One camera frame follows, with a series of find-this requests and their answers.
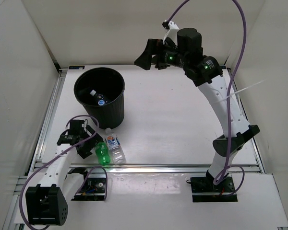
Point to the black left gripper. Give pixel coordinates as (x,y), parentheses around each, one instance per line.
(85,152)

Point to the aluminium table frame rail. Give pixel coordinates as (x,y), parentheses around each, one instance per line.
(167,136)

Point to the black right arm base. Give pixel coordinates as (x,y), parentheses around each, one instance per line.
(204,191)

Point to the clear bottle blue label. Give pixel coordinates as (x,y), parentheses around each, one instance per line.
(102,101)

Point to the green soda bottle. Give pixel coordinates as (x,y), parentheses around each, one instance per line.
(102,154)

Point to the black ribbed plastic bin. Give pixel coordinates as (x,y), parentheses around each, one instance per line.
(108,82)

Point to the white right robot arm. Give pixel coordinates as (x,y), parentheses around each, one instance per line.
(207,75)

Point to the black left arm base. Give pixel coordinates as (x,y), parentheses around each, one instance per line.
(94,189)

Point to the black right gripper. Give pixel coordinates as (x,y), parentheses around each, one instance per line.
(145,60)

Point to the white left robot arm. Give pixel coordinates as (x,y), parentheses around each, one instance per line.
(47,201)

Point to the clear water bottle orange label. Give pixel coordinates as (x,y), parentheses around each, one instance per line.
(114,147)

